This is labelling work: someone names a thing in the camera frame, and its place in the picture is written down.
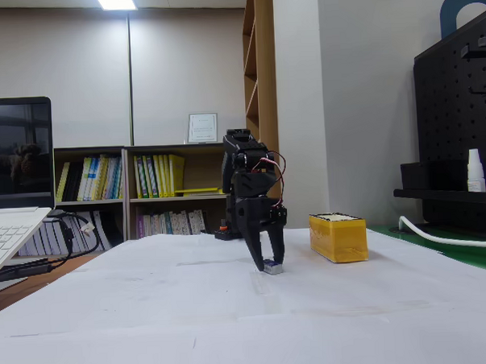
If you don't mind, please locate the small blue white block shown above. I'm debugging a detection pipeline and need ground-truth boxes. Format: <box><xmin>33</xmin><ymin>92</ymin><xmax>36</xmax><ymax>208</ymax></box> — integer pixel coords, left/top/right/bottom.
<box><xmin>263</xmin><ymin>258</ymin><xmax>285</xmax><ymax>276</ymax></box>

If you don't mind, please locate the yellow rectangular box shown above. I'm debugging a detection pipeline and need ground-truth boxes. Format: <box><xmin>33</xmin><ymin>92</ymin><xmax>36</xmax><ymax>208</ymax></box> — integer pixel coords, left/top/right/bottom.
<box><xmin>307</xmin><ymin>210</ymin><xmax>369</xmax><ymax>266</ymax></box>

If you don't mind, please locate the black clamp with orange knob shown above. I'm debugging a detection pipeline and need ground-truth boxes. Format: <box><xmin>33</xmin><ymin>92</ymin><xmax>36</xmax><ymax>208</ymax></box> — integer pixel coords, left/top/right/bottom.
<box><xmin>212</xmin><ymin>217</ymin><xmax>243</xmax><ymax>243</ymax></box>

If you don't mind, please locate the flat yellow folder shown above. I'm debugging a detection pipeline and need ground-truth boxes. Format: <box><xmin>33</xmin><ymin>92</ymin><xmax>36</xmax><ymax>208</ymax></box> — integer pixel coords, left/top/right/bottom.
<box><xmin>174</xmin><ymin>186</ymin><xmax>224</xmax><ymax>196</ymax></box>

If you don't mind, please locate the low light wood bookshelf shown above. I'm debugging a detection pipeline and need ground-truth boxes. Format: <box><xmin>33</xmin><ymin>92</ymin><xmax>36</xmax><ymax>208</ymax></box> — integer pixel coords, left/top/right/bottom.
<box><xmin>121</xmin><ymin>140</ymin><xmax>246</xmax><ymax>241</ymax></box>

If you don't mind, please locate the framed white certificate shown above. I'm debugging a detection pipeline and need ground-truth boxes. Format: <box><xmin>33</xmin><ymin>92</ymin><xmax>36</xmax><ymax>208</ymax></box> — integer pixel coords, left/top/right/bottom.
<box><xmin>186</xmin><ymin>111</ymin><xmax>221</xmax><ymax>145</ymax></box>

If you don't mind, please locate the wide yellow binder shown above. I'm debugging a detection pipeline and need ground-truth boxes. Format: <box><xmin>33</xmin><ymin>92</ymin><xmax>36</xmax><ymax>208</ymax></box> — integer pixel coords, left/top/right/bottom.
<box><xmin>168</xmin><ymin>153</ymin><xmax>187</xmax><ymax>197</ymax></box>

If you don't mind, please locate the white paper table cover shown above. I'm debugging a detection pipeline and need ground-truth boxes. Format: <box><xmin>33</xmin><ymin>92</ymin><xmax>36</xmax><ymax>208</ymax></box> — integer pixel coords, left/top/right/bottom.
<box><xmin>0</xmin><ymin>218</ymin><xmax>486</xmax><ymax>364</ymax></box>

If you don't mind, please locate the tall wooden bookshelf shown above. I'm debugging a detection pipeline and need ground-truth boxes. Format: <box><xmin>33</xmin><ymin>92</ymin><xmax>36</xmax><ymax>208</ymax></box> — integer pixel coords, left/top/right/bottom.
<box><xmin>240</xmin><ymin>0</ymin><xmax>285</xmax><ymax>234</ymax></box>

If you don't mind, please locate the green white binder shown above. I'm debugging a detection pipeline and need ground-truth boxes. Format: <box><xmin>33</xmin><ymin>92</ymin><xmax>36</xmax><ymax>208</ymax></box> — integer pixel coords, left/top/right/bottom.
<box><xmin>139</xmin><ymin>154</ymin><xmax>152</xmax><ymax>200</ymax></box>
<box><xmin>133</xmin><ymin>154</ymin><xmax>145</xmax><ymax>200</ymax></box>

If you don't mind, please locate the black cup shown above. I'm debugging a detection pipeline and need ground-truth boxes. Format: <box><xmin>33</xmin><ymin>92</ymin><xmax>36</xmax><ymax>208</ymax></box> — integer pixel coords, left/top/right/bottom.
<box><xmin>400</xmin><ymin>161</ymin><xmax>430</xmax><ymax>192</ymax></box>

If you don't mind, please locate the low bookshelf with dark top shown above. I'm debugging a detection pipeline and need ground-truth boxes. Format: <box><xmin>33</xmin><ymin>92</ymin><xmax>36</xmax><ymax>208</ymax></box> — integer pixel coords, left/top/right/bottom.
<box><xmin>52</xmin><ymin>144</ymin><xmax>131</xmax><ymax>255</ymax></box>

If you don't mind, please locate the green desk mat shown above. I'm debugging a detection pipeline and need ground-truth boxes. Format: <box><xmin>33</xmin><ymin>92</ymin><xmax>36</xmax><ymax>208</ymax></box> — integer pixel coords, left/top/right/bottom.
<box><xmin>365</xmin><ymin>218</ymin><xmax>486</xmax><ymax>284</ymax></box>

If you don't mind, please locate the thin yellow book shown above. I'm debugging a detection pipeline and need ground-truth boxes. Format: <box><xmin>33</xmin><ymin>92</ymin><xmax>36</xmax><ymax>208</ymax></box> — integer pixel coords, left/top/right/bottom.
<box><xmin>54</xmin><ymin>161</ymin><xmax>73</xmax><ymax>203</ymax></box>

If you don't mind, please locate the small white dropper bottle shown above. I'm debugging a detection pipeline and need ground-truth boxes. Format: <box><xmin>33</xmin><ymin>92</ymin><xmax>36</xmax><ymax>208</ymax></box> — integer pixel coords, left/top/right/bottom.
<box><xmin>465</xmin><ymin>147</ymin><xmax>486</xmax><ymax>194</ymax></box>

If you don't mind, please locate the black pegboard with shelf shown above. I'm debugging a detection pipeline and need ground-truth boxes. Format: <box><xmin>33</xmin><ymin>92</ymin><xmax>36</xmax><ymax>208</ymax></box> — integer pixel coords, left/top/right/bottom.
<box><xmin>385</xmin><ymin>8</ymin><xmax>486</xmax><ymax>245</ymax></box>

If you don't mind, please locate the black adapter dongle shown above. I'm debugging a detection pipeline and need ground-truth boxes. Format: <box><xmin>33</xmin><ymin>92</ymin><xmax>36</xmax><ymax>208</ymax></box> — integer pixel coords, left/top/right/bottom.
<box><xmin>0</xmin><ymin>258</ymin><xmax>52</xmax><ymax>283</ymax></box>

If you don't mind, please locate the ceiling light panel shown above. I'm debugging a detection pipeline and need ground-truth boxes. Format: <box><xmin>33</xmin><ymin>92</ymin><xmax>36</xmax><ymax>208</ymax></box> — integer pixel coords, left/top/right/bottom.
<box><xmin>93</xmin><ymin>0</ymin><xmax>138</xmax><ymax>14</ymax></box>

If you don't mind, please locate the white laptop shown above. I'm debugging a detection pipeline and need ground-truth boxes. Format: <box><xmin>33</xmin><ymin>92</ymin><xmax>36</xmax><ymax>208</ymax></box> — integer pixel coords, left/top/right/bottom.
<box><xmin>0</xmin><ymin>96</ymin><xmax>60</xmax><ymax>283</ymax></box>

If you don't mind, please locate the blue arch shape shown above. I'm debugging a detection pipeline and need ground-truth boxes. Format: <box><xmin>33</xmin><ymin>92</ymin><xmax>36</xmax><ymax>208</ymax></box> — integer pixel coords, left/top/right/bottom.
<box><xmin>438</xmin><ymin>0</ymin><xmax>486</xmax><ymax>39</ymax></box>

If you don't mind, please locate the red black servo wire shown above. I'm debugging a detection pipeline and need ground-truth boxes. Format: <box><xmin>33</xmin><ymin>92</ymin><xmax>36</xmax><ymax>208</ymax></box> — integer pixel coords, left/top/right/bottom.
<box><xmin>252</xmin><ymin>151</ymin><xmax>290</xmax><ymax>209</ymax></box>

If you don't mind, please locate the white power cable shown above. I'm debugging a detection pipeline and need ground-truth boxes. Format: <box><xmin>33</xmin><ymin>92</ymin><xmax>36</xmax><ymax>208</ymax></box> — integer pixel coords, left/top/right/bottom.
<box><xmin>397</xmin><ymin>212</ymin><xmax>486</xmax><ymax>254</ymax></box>

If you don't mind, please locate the black cable loop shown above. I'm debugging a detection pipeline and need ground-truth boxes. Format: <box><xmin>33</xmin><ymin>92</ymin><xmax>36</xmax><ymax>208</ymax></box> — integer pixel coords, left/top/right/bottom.
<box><xmin>42</xmin><ymin>210</ymin><xmax>103</xmax><ymax>267</ymax></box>

